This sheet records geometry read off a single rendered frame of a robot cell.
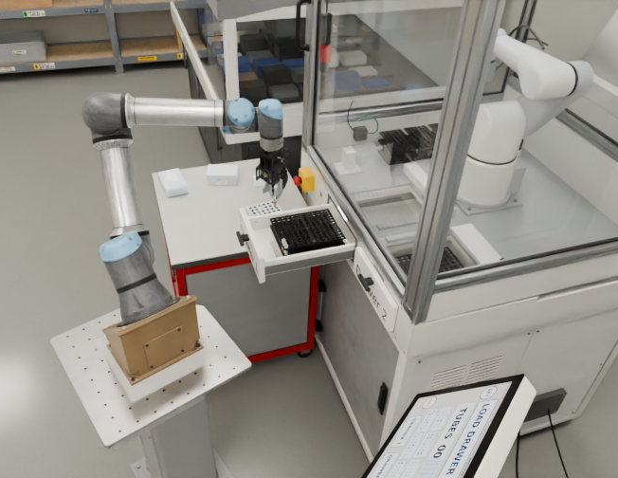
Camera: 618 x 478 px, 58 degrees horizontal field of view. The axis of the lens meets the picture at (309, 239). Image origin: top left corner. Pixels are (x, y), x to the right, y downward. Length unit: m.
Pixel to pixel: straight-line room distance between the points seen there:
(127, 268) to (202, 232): 0.62
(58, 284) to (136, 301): 1.67
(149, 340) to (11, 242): 2.11
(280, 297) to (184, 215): 0.51
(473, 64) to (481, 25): 0.07
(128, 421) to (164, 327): 0.26
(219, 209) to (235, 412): 0.88
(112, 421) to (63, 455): 0.93
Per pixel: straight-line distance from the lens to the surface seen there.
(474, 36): 1.19
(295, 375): 2.64
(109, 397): 1.71
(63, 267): 3.34
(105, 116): 1.66
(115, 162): 1.76
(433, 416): 1.30
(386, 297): 1.69
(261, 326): 2.41
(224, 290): 2.20
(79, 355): 1.83
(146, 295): 1.60
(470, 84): 1.20
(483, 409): 1.21
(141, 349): 1.63
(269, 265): 1.83
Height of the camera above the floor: 2.10
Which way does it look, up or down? 39 degrees down
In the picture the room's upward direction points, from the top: 3 degrees clockwise
